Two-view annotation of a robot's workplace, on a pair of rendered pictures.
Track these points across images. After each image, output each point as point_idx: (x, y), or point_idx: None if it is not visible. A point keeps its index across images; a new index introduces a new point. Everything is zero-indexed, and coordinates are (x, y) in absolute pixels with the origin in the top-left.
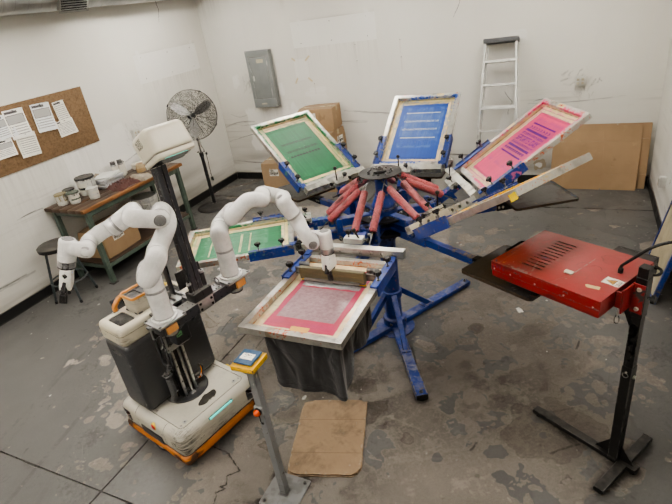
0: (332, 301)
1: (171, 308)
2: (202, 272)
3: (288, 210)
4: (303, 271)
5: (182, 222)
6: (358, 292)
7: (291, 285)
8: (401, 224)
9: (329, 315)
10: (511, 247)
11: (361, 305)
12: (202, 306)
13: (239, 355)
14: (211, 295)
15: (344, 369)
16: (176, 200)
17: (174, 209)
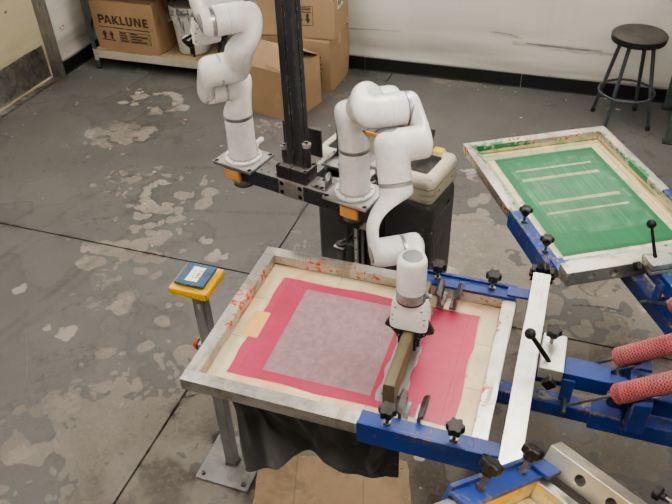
0: (340, 360)
1: (241, 152)
2: (303, 148)
3: (376, 164)
4: None
5: (292, 57)
6: (369, 399)
7: None
8: None
9: (292, 360)
10: None
11: (296, 401)
12: (283, 188)
13: (200, 265)
14: (300, 187)
15: (249, 435)
16: (290, 19)
17: (284, 30)
